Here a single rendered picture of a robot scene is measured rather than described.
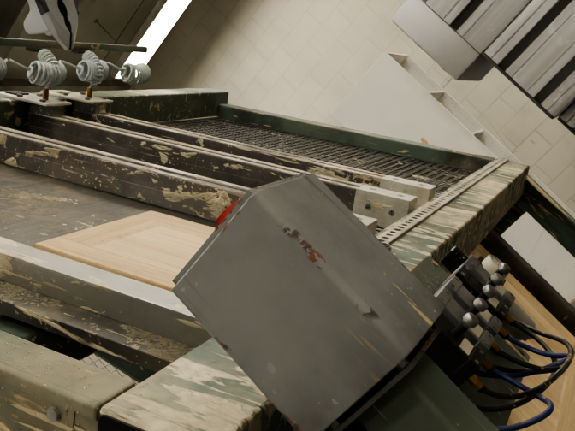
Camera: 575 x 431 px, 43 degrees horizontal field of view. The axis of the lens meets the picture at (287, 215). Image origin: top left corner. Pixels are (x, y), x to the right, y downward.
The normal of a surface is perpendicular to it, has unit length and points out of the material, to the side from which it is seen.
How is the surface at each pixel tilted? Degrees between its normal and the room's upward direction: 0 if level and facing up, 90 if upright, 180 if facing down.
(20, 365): 57
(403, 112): 90
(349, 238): 90
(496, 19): 90
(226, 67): 90
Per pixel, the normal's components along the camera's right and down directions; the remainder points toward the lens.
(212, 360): 0.14, -0.96
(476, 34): -0.40, 0.16
